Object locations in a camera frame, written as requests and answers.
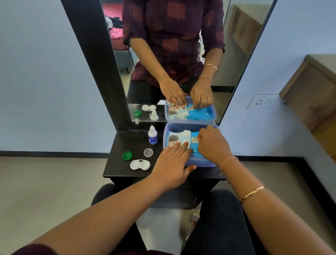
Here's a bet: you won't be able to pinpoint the white solution bottle blue label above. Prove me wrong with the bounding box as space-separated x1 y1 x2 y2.
148 126 158 145

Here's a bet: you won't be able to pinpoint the white face print packet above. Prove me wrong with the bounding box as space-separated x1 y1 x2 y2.
168 130 191 151

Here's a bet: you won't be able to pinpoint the person's right forearm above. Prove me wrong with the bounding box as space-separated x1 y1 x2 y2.
222 158 336 255

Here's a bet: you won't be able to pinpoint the translucent blue plastic container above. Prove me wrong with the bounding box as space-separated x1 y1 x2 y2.
163 121 222 168

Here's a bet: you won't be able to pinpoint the person's black trousers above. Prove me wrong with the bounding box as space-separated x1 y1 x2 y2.
90 183 257 255

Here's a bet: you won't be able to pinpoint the pink thread bracelet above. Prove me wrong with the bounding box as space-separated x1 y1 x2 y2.
220 156 239 172

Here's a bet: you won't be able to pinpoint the black dressing table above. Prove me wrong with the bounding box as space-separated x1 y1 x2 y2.
103 130 227 209

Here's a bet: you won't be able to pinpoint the blue lens packet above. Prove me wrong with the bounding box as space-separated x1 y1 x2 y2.
190 131 204 158

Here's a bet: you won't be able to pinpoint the person's left forearm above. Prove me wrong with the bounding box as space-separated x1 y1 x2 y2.
26 175 172 255

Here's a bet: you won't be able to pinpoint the person's grey sandal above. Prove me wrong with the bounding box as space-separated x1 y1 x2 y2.
183 210 200 245

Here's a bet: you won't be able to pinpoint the person's maroon sleeve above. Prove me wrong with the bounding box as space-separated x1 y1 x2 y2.
10 243 59 255

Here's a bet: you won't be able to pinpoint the white contact lens case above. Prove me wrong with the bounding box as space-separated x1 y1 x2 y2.
130 159 151 171

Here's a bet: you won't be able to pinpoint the black framed wall mirror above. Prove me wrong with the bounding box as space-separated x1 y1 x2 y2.
61 0 278 132

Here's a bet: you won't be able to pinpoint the person's left hand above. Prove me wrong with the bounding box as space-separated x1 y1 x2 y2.
150 141 197 192

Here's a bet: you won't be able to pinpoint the white wall power socket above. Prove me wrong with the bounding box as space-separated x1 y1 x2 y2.
246 94 279 110

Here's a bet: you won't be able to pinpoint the person's right hand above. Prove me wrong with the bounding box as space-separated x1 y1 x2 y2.
197 126 238 168

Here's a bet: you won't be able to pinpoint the gold bangle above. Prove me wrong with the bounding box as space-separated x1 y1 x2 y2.
240 186 265 204

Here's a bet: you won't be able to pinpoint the wooden cabinet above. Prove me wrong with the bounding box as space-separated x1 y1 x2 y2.
278 54 336 164

